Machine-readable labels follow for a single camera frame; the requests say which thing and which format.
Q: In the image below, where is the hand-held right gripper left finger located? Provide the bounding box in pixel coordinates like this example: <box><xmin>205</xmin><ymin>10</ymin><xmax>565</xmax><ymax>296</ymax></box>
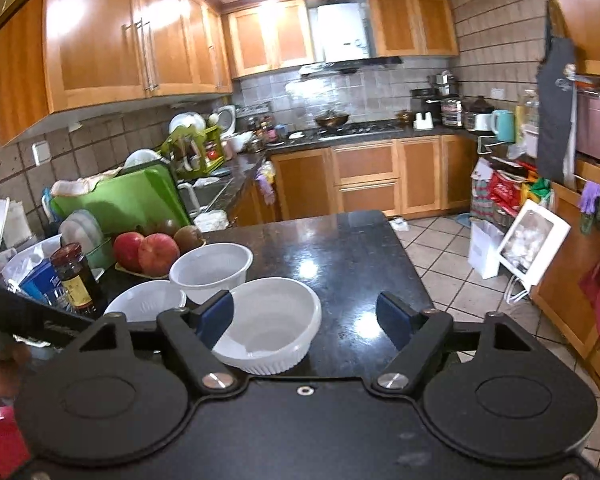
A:
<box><xmin>65</xmin><ymin>289</ymin><xmax>248</xmax><ymax>396</ymax></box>

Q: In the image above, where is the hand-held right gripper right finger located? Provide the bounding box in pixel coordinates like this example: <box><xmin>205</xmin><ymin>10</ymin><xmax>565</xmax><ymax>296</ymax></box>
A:
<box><xmin>370</xmin><ymin>291</ymin><xmax>541</xmax><ymax>395</ymax></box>

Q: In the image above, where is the white ribbed plastic bowl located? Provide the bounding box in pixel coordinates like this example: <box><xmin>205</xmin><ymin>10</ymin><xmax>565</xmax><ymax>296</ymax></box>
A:
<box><xmin>211</xmin><ymin>276</ymin><xmax>323</xmax><ymax>376</ymax></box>
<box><xmin>168</xmin><ymin>242</ymin><xmax>255</xmax><ymax>306</ymax></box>
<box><xmin>103</xmin><ymin>280</ymin><xmax>187</xmax><ymax>324</ymax></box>

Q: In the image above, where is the blue tissue pack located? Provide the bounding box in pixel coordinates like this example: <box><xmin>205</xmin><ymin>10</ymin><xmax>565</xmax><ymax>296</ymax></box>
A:
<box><xmin>19</xmin><ymin>259</ymin><xmax>63</xmax><ymax>307</ymax></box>

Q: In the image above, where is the dark sauce jar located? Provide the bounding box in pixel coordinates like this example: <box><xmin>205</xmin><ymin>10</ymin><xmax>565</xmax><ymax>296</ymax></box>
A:
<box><xmin>49</xmin><ymin>242</ymin><xmax>104</xmax><ymax>317</ymax></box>

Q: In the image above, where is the red apple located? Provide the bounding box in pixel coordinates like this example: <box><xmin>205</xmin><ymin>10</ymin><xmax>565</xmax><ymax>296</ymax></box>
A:
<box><xmin>112</xmin><ymin>231</ymin><xmax>147</xmax><ymax>272</ymax></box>
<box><xmin>138</xmin><ymin>233</ymin><xmax>180</xmax><ymax>277</ymax></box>

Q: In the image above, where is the clear plastic lidded container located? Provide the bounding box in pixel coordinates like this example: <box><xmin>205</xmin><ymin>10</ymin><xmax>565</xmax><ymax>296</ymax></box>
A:
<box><xmin>58</xmin><ymin>209</ymin><xmax>104</xmax><ymax>257</ymax></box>

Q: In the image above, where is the white paper bag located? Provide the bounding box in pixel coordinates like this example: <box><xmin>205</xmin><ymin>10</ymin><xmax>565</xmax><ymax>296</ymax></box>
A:
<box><xmin>468</xmin><ymin>220</ymin><xmax>507</xmax><ymax>280</ymax></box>

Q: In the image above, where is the steel faucet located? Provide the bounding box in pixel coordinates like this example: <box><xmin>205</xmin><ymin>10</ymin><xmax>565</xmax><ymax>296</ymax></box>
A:
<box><xmin>176</xmin><ymin>181</ymin><xmax>201</xmax><ymax>218</ymax></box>

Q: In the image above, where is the cream cloth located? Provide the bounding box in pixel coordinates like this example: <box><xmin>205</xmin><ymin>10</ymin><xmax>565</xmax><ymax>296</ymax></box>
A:
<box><xmin>50</xmin><ymin>167</ymin><xmax>124</xmax><ymax>197</ymax></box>

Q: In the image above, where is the lavender hanging cloth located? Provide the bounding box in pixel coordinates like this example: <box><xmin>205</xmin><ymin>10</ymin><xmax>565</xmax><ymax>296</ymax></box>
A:
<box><xmin>256</xmin><ymin>160</ymin><xmax>277</xmax><ymax>206</ymax></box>

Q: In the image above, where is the wooden base cabinet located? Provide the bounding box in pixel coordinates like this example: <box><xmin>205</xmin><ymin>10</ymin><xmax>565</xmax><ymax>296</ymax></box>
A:
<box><xmin>230</xmin><ymin>134</ymin><xmax>481</xmax><ymax>226</ymax></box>

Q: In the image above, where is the green cutting board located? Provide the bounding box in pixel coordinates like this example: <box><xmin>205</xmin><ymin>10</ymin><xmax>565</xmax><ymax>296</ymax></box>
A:
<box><xmin>49</xmin><ymin>162</ymin><xmax>192</xmax><ymax>233</ymax></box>

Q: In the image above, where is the white windowed gift box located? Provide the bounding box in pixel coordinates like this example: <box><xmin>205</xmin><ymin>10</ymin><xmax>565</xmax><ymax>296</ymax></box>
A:
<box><xmin>496</xmin><ymin>198</ymin><xmax>572</xmax><ymax>292</ymax></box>

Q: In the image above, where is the red shopping bag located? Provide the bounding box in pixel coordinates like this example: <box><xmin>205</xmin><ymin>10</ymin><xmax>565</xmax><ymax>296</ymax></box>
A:
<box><xmin>489</xmin><ymin>169</ymin><xmax>530</xmax><ymax>211</ymax></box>

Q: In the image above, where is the wooden side cabinet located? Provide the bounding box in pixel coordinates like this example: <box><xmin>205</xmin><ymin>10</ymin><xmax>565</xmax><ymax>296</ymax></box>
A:
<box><xmin>530</xmin><ymin>160</ymin><xmax>600</xmax><ymax>411</ymax></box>

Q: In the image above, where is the green dish rack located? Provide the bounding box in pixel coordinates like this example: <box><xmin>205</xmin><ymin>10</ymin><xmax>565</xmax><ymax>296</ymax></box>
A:
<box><xmin>160</xmin><ymin>125</ymin><xmax>226</xmax><ymax>178</ymax></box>

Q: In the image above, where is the gas stove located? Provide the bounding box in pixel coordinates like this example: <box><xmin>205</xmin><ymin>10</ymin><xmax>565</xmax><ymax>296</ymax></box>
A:
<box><xmin>317</xmin><ymin>122</ymin><xmax>406</xmax><ymax>139</ymax></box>

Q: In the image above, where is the white dinner plate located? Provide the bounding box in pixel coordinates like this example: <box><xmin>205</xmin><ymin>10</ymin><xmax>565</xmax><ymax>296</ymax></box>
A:
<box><xmin>168</xmin><ymin>112</ymin><xmax>207</xmax><ymax>137</ymax></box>

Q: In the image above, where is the dark wok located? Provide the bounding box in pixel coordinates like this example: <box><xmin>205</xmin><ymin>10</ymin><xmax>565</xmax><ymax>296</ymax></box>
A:
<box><xmin>314</xmin><ymin>111</ymin><xmax>351</xmax><ymax>128</ymax></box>

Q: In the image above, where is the black coffee machine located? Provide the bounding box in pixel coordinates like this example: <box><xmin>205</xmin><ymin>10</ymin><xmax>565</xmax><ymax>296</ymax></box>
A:
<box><xmin>411</xmin><ymin>88</ymin><xmax>443</xmax><ymax>126</ymax></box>

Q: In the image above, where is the glass storage jar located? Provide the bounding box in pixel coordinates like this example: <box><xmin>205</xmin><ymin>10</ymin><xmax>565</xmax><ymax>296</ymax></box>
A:
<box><xmin>441</xmin><ymin>99</ymin><xmax>465</xmax><ymax>128</ymax></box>

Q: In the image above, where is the teal electric kettle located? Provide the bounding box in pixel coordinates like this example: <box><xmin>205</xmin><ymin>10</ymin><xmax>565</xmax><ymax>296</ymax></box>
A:
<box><xmin>491</xmin><ymin>110</ymin><xmax>516</xmax><ymax>142</ymax></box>

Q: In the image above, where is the dark clay cooker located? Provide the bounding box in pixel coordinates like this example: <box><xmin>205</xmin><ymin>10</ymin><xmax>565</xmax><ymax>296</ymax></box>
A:
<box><xmin>464</xmin><ymin>95</ymin><xmax>494</xmax><ymax>117</ymax></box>

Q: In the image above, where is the purple rubber glove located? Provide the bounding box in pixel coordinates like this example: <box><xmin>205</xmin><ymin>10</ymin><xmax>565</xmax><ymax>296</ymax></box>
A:
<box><xmin>578</xmin><ymin>181</ymin><xmax>600</xmax><ymax>215</ymax></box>

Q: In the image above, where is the steel pot stack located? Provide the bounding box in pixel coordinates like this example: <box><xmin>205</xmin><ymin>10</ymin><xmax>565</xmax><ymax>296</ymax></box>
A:
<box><xmin>432</xmin><ymin>70</ymin><xmax>463</xmax><ymax>98</ymax></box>

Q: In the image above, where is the range hood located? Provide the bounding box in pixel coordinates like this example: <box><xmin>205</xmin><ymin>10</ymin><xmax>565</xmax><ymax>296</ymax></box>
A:
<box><xmin>298</xmin><ymin>56</ymin><xmax>403</xmax><ymax>77</ymax></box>

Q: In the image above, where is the dark apron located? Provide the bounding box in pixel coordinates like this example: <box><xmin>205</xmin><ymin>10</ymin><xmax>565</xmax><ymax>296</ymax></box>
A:
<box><xmin>535</xmin><ymin>0</ymin><xmax>578</xmax><ymax>186</ymax></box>

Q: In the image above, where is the white water heater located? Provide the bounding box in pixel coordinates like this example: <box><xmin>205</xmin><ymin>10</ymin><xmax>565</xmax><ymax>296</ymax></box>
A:
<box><xmin>307</xmin><ymin>1</ymin><xmax>371</xmax><ymax>62</ymax></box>

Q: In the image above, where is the tall wooden cabinet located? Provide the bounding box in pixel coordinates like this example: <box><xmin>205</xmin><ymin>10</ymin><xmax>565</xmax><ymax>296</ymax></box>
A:
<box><xmin>535</xmin><ymin>0</ymin><xmax>600</xmax><ymax>78</ymax></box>

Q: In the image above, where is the long wooden wall cabinet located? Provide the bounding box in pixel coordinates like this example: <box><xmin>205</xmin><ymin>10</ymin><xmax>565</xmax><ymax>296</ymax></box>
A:
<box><xmin>0</xmin><ymin>0</ymin><xmax>234</xmax><ymax>147</ymax></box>

